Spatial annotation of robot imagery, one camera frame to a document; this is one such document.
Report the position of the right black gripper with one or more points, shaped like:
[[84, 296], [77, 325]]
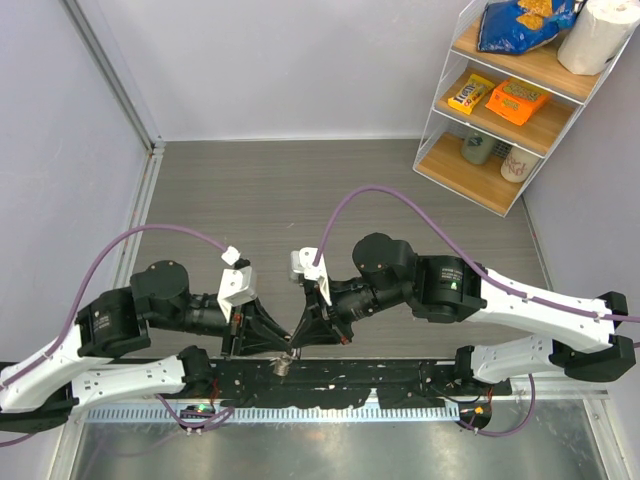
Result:
[[316, 330]]

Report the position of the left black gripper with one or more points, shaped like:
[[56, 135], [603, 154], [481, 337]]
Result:
[[258, 333]]

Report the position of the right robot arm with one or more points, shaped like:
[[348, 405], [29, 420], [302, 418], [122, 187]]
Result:
[[564, 334]]

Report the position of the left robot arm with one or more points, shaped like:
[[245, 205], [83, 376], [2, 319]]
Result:
[[83, 371]]

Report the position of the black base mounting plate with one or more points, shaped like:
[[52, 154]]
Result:
[[341, 383]]

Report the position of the green grey mug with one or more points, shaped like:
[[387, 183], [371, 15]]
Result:
[[477, 147]]

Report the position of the white printed cup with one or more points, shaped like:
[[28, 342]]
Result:
[[517, 165]]

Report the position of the yellow candy bag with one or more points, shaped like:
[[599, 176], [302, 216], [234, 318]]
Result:
[[470, 94]]

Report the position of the orange candy bag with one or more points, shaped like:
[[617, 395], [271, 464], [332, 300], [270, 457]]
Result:
[[517, 101]]

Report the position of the blue chips bag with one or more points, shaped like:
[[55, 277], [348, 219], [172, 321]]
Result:
[[517, 27]]

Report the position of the white paper towel roll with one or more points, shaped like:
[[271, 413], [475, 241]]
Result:
[[599, 32]]

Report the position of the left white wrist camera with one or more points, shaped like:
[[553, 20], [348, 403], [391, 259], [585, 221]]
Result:
[[237, 287]]

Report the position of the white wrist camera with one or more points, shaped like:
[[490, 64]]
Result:
[[302, 267], [237, 287]]

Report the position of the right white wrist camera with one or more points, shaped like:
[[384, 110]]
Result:
[[302, 267]]

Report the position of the slotted cable duct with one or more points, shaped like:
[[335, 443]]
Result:
[[369, 412]]

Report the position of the white wire shelf rack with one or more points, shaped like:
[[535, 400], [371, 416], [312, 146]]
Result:
[[439, 157]]

